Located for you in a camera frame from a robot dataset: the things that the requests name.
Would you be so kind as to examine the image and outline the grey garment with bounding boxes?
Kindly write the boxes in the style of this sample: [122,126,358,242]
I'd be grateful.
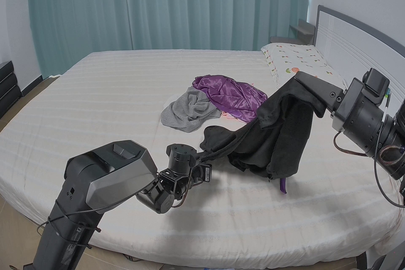
[160,87,222,133]

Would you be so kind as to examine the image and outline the black cable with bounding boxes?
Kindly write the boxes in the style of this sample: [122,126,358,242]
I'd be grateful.
[334,131,377,157]
[373,123,405,208]

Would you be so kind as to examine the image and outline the white printed pillow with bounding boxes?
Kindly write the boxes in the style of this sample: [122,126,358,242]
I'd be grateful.
[261,42,348,90]

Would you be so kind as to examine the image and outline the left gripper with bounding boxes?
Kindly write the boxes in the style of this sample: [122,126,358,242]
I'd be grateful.
[186,162,212,188]

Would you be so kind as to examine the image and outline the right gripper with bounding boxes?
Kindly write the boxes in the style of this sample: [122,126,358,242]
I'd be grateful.
[295,71,396,158]

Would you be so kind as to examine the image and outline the pink garment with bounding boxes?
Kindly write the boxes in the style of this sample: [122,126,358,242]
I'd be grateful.
[221,110,254,123]

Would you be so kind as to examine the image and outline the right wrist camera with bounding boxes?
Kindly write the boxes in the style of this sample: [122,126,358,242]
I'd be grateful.
[362,68,390,105]

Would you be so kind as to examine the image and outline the grey bedside table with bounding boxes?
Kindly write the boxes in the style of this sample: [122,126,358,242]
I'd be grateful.
[270,19,317,45]

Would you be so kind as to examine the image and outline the black chest of drawers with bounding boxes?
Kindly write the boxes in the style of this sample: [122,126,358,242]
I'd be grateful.
[0,61,23,119]

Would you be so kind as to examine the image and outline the bed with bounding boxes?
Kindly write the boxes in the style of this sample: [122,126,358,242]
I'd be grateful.
[0,4,405,263]

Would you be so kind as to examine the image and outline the black T-shirt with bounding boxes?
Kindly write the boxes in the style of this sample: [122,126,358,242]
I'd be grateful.
[199,76,327,181]

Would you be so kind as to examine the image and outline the purple garment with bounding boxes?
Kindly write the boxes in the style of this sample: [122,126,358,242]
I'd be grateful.
[192,74,288,195]

